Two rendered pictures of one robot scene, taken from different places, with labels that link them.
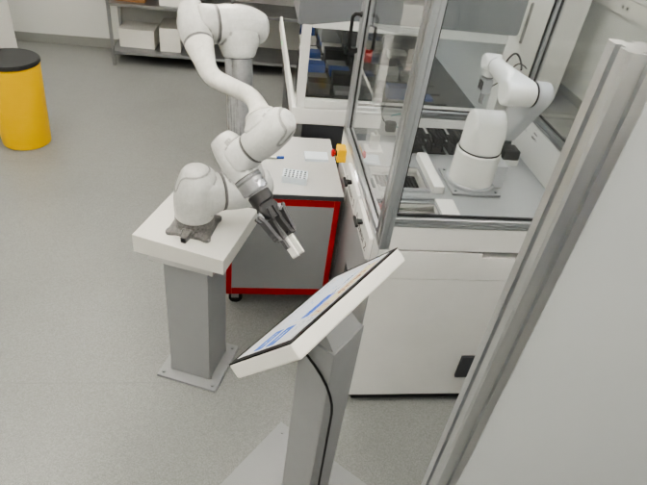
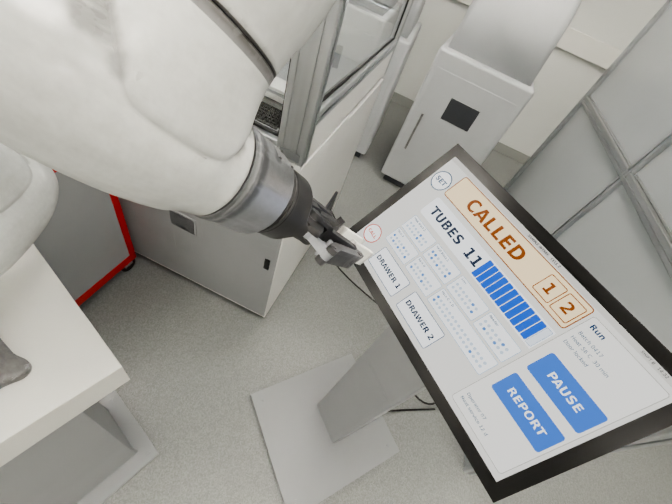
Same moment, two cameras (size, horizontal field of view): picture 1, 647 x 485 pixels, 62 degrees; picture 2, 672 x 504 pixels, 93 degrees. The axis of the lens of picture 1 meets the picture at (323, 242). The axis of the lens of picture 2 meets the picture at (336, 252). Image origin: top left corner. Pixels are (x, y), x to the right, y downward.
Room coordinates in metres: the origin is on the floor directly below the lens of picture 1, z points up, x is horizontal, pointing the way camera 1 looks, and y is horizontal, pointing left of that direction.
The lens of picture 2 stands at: (1.30, 0.43, 1.46)
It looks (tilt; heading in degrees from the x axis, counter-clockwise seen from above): 48 degrees down; 283
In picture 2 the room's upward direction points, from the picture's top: 24 degrees clockwise
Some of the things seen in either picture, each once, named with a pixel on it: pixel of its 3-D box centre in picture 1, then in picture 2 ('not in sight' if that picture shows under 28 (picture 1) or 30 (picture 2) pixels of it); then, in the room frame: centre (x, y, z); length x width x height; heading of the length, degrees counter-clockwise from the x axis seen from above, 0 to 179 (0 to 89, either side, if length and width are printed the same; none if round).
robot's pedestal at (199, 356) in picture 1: (197, 306); (48, 434); (1.77, 0.53, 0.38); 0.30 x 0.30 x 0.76; 80
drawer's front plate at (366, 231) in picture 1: (363, 227); not in sight; (1.87, -0.16, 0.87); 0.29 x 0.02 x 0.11; 11
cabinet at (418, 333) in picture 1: (430, 273); (230, 167); (2.22, -0.58, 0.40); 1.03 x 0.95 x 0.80; 11
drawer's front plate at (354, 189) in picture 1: (352, 188); not in sight; (2.18, -0.10, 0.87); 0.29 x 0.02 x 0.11; 11
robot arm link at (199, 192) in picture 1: (196, 191); not in sight; (1.77, 0.52, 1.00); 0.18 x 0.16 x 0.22; 121
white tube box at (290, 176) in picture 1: (295, 176); not in sight; (2.37, 0.19, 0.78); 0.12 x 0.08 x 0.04; 91
